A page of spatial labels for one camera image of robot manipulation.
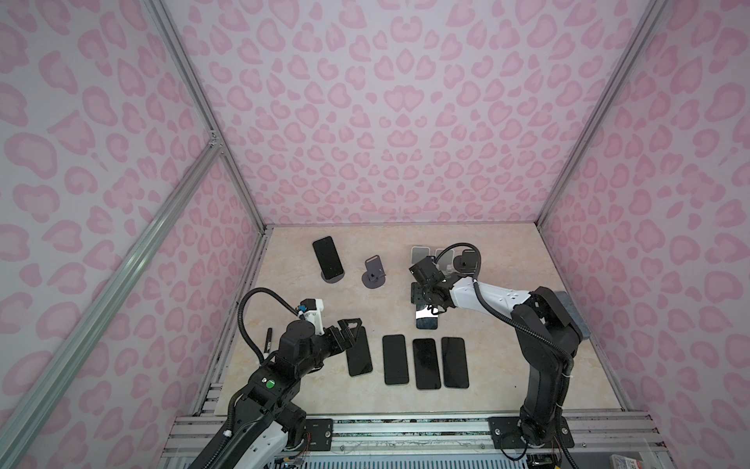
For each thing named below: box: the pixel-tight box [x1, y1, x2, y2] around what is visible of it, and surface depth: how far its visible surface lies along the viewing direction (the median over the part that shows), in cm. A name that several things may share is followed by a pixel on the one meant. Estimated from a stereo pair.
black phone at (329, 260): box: [312, 235, 345, 284], surface depth 100 cm
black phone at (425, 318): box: [415, 303, 439, 330], surface depth 94 cm
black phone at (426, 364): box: [412, 338, 442, 390], surface depth 84 cm
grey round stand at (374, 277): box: [361, 254, 386, 290], surface depth 101 cm
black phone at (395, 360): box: [381, 334, 410, 385], surface depth 88 cm
